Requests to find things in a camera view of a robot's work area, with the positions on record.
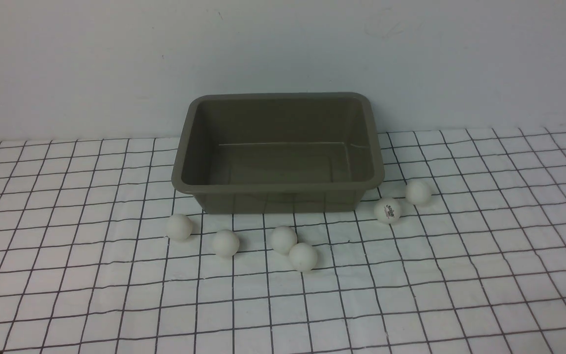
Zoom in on white black grid tablecloth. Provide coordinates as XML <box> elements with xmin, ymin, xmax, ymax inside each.
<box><xmin>0</xmin><ymin>126</ymin><xmax>566</xmax><ymax>354</ymax></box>

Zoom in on olive green plastic bin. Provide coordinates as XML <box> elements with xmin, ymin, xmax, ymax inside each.
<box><xmin>171</xmin><ymin>92</ymin><xmax>385</xmax><ymax>214</ymax></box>

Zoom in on printed white ping-pong ball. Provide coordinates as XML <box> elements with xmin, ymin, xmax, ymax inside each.
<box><xmin>373</xmin><ymin>198</ymin><xmax>402</xmax><ymax>225</ymax></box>

